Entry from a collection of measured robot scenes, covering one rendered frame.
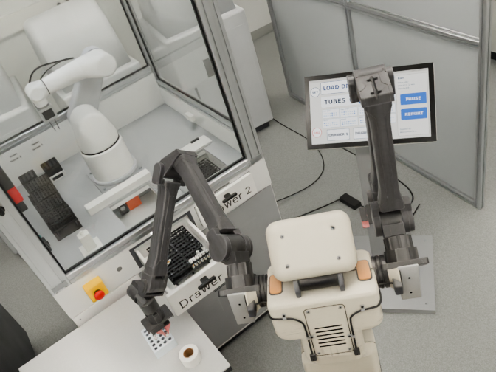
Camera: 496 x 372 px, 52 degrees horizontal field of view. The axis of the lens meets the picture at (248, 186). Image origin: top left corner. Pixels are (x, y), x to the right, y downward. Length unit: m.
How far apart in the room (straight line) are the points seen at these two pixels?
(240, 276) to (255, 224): 1.02
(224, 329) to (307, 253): 1.47
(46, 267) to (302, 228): 1.08
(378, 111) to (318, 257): 0.37
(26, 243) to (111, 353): 0.51
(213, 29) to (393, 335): 1.66
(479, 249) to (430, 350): 0.67
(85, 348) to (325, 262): 1.15
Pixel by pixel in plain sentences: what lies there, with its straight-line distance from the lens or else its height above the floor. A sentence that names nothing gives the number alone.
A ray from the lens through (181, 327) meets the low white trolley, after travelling 1.96.
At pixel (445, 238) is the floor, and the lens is 3.05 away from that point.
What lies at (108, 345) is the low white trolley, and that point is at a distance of 2.06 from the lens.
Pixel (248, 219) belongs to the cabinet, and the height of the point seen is 0.69.
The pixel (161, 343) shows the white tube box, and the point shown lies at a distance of 1.91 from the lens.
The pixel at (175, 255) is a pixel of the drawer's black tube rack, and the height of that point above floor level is 0.90.
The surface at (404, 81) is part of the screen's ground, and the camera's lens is 2.16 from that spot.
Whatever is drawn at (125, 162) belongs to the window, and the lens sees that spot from 1.92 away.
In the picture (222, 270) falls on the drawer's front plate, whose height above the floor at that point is 0.88.
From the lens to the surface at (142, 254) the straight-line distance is 2.15.
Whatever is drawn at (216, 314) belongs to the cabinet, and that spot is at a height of 0.29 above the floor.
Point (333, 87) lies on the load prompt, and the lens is 2.19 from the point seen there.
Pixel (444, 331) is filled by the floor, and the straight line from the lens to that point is 2.68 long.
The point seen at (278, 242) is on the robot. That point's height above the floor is 1.36.
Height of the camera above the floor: 2.24
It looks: 38 degrees down
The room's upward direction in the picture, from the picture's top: 19 degrees counter-clockwise
